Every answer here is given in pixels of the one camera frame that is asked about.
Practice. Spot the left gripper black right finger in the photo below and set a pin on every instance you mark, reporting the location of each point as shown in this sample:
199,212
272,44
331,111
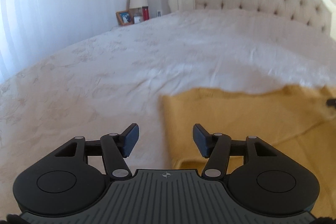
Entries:
257,176

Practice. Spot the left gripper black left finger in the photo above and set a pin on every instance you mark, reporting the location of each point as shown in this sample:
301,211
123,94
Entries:
73,177

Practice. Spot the yellow knit garment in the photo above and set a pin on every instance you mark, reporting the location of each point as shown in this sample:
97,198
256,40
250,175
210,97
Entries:
293,119

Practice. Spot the white embroidered bedspread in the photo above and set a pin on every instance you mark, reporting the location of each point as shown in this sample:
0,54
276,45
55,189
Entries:
105,83

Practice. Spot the white sheer curtain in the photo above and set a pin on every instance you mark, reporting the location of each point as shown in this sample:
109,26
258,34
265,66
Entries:
50,8

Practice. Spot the red bottle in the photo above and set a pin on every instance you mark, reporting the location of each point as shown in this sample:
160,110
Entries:
145,13

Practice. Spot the white table lamp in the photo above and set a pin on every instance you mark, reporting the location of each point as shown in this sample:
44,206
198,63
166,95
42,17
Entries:
137,6

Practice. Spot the wooden picture frame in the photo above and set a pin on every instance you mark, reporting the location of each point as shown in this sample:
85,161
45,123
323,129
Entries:
124,18

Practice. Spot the small white picture frame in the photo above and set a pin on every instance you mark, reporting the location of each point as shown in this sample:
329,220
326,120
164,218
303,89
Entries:
138,19

